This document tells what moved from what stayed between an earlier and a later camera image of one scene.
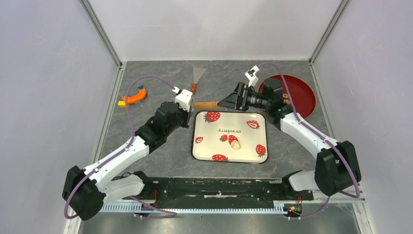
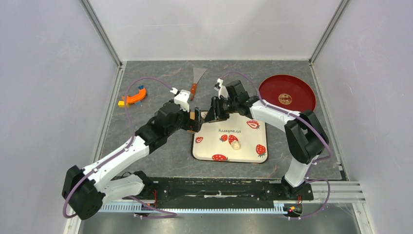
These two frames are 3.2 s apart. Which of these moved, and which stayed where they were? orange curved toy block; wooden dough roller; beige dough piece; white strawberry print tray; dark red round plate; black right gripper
Moved: black right gripper; wooden dough roller
Stayed: white strawberry print tray; dark red round plate; orange curved toy block; beige dough piece
